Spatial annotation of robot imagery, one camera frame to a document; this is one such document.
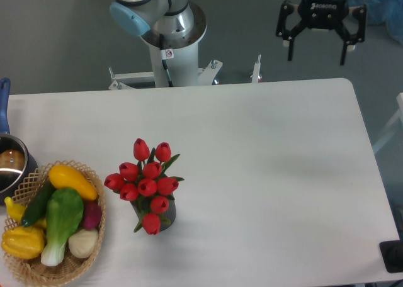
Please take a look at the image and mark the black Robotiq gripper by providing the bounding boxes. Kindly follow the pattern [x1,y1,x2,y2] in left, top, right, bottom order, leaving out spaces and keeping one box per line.
[275,0,367,65]

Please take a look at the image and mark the red tulip bouquet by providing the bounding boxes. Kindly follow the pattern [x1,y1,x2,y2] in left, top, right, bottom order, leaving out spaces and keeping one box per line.
[103,138,185,236]

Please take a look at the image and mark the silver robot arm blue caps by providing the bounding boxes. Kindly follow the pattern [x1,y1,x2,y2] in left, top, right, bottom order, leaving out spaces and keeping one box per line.
[110,0,367,65]

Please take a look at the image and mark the dark grey ribbed vase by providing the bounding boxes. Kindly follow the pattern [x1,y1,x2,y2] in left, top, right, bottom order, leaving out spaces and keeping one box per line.
[130,192,176,235]

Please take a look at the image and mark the blue plastic bag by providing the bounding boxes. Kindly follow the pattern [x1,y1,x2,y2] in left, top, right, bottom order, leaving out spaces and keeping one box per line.
[348,0,402,45]

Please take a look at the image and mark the black device at table edge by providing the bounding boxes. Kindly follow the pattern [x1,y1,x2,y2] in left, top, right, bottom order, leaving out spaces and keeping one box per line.
[379,240,402,273]

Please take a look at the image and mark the purple red radish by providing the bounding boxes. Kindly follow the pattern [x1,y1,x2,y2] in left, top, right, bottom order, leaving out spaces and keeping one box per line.
[82,201,102,229]

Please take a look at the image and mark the yellow squash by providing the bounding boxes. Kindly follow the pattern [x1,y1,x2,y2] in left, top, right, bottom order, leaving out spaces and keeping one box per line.
[48,164,98,201]

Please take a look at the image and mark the green bok choy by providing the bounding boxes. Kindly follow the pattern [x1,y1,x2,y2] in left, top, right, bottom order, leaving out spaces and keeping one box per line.
[41,188,84,267]

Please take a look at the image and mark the dark green cucumber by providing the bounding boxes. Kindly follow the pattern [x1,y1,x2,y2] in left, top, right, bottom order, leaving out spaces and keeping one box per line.
[20,180,56,227]

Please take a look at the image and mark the white garlic bulb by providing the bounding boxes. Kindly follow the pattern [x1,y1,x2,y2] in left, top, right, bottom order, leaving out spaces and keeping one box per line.
[68,229,98,259]

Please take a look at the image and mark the small yellow gourd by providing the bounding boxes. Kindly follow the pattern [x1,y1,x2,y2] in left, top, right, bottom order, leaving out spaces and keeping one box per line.
[4,196,47,230]

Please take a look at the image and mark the yellow bell pepper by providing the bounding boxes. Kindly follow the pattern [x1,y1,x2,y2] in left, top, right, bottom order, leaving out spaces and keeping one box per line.
[1,227,45,260]

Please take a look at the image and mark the woven wicker basket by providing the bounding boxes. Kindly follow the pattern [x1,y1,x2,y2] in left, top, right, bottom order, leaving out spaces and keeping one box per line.
[1,160,106,286]

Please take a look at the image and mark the white frame at right edge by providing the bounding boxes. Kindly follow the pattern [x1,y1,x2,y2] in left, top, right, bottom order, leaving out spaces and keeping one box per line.
[372,93,402,155]

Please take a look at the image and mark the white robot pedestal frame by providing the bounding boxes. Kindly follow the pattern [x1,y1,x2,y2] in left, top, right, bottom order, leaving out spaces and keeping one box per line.
[108,37,263,91]

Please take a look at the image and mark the blue handled saucepan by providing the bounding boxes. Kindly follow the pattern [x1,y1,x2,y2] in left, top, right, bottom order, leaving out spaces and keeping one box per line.
[1,78,37,206]

